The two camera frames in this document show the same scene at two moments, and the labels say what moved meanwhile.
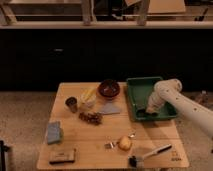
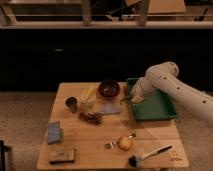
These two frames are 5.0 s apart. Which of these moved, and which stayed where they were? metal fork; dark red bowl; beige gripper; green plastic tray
Moved: beige gripper
Stayed: dark red bowl; green plastic tray; metal fork
